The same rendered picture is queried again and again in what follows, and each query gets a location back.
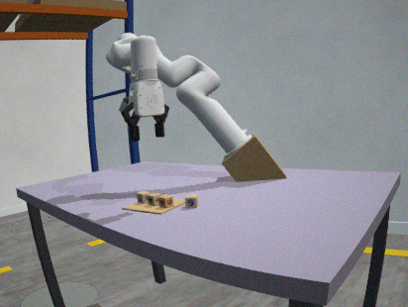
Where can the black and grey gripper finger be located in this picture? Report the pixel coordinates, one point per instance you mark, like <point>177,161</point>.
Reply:
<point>159,126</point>
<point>134,129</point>

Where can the tan flat mat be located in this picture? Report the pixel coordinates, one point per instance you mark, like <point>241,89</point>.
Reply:
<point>140,207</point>

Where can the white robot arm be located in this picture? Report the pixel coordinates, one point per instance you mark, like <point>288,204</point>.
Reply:
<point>195,79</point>

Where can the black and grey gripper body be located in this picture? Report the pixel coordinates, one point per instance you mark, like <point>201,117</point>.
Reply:
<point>147,97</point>

